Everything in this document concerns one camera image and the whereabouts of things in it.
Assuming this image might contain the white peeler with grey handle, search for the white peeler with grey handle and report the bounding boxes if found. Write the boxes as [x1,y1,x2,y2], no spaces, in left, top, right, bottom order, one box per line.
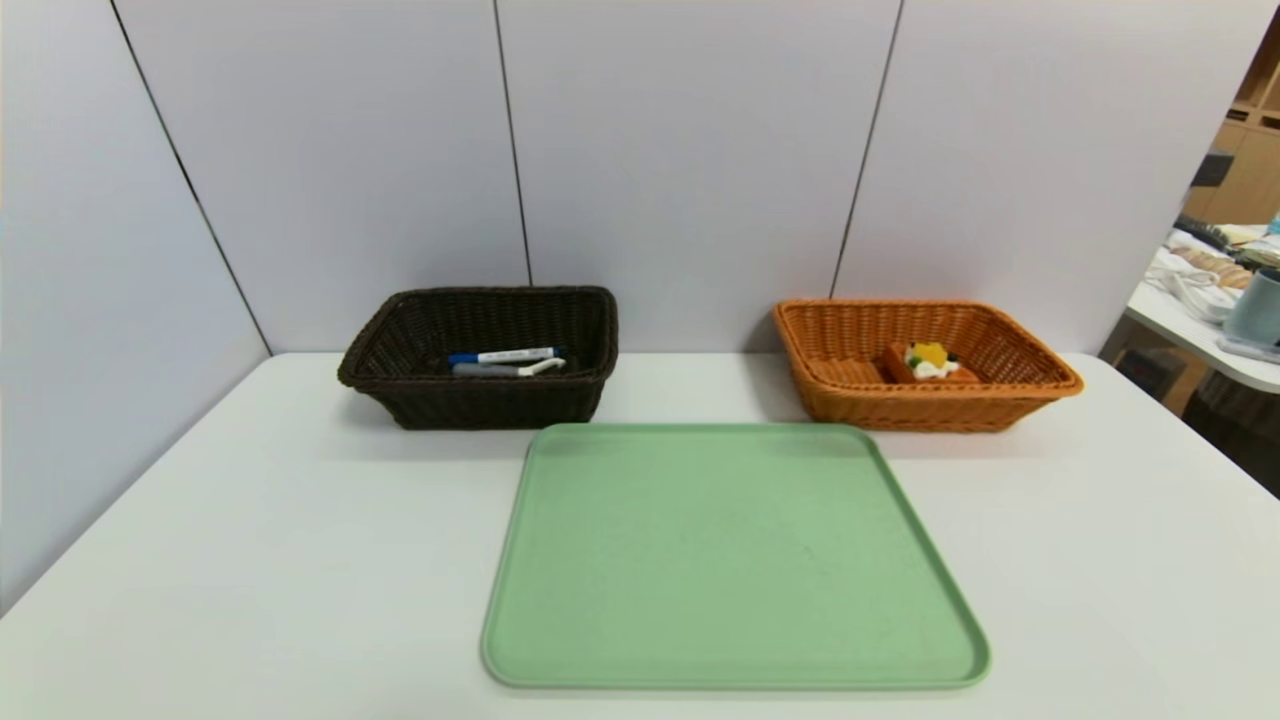
[451,358,567,379]

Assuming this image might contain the toy waffle with fruit cream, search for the toy waffle with fruit cream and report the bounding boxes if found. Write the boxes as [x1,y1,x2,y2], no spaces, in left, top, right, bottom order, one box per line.
[885,341,983,385]

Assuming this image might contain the light green plastic tray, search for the light green plastic tray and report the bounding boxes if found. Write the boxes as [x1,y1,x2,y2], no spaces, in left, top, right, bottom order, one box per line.
[481,422,992,691]

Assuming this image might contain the white whiteboard marker blue cap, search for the white whiteboard marker blue cap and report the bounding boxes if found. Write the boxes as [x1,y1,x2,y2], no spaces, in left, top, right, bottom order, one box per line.
[447,346,564,365]

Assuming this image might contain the orange wicker basket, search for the orange wicker basket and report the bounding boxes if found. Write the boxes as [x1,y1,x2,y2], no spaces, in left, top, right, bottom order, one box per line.
[772,298,1085,433]

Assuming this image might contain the wooden shelf cabinet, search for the wooden shelf cabinet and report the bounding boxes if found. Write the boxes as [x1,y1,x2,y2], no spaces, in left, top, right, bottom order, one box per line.
[1185,10,1280,226]

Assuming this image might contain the white crumpled cloth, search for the white crumpled cloth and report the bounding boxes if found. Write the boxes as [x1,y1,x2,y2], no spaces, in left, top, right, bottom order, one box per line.
[1143,247,1241,324]

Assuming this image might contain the grey blue cup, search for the grey blue cup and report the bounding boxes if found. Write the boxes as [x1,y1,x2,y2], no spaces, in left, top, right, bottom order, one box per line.
[1218,266,1280,363]

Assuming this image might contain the dark brown wicker basket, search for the dark brown wicker basket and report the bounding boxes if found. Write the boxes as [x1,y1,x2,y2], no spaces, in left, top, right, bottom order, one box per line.
[337,286,620,431]

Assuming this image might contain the brown box under table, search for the brown box under table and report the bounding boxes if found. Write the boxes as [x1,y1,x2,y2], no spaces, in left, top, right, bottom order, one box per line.
[1113,345,1206,416]

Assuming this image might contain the white background table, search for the white background table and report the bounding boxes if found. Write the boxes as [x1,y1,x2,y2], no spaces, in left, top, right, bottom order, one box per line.
[1125,225,1280,394]

